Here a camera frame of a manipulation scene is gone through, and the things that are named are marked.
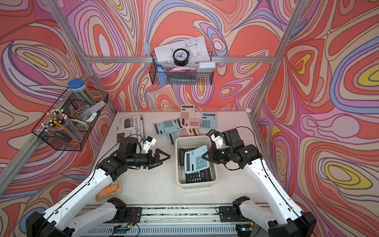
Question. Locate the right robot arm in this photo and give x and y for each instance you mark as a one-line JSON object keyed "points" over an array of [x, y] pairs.
{"points": [[286, 218]]}

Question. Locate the orange paperback book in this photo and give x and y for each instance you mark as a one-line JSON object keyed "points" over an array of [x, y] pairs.
{"points": [[112, 190]]}

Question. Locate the blue lid pencil jar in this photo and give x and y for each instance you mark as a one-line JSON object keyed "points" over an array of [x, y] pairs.
{"points": [[81, 91]]}

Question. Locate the black wire basket back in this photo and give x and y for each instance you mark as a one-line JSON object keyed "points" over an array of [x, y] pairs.
{"points": [[161, 75]]}

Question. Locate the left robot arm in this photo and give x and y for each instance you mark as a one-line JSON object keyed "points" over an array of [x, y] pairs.
{"points": [[62, 220]]}

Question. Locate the white plastic storage box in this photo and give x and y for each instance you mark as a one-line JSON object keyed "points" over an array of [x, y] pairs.
{"points": [[193, 142]]}

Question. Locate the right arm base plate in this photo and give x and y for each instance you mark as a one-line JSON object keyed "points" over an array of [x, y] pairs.
{"points": [[229, 214]]}

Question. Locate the white paper drawing sheet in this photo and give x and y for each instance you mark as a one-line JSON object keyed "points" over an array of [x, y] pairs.
{"points": [[195, 46]]}

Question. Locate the black wire basket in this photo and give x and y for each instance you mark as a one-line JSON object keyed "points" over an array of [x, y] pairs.
{"points": [[68, 102], [161, 75]]}

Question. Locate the black wire basket left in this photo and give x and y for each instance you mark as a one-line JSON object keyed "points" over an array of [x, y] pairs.
{"points": [[68, 102]]}

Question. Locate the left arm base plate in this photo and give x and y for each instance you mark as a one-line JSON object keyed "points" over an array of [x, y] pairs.
{"points": [[127, 214]]}

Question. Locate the clear cup of pencils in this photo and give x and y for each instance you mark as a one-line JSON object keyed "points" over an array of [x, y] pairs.
{"points": [[60, 126]]}

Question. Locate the white rounded device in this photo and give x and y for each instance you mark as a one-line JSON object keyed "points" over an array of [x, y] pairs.
{"points": [[206, 67]]}

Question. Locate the white stapler in basket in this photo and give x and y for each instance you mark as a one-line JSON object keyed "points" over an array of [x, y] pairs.
{"points": [[87, 112]]}

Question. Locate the black calculator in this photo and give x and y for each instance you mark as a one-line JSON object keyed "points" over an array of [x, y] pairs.
{"points": [[200, 176], [182, 155], [212, 133]]}

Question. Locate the pink calculator back top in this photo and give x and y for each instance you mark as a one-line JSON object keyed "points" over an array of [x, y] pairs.
{"points": [[188, 111]]}

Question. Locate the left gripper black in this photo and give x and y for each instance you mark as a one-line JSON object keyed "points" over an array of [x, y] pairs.
{"points": [[149, 158]]}

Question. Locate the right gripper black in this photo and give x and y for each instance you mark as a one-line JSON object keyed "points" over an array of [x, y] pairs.
{"points": [[212, 152]]}

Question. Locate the pink calculator behind box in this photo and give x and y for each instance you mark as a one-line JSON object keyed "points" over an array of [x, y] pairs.
{"points": [[188, 132]]}

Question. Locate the pink calculator back tilted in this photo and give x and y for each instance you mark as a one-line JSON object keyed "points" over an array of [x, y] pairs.
{"points": [[190, 122]]}

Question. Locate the black round clock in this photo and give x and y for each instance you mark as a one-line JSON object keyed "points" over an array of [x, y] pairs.
{"points": [[181, 57]]}

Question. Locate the light blue calculator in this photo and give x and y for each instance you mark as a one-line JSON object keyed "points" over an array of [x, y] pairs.
{"points": [[171, 126], [208, 120], [194, 162], [159, 128], [172, 137]]}

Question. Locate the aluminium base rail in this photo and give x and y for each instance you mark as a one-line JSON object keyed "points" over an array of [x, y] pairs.
{"points": [[181, 214]]}

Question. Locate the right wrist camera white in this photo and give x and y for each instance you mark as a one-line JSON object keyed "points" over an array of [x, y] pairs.
{"points": [[219, 141]]}

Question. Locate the light blue calculator front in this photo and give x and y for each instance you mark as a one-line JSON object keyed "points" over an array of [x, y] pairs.
{"points": [[194, 162]]}

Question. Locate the black calculator front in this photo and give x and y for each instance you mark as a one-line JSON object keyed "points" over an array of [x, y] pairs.
{"points": [[182, 155]]}

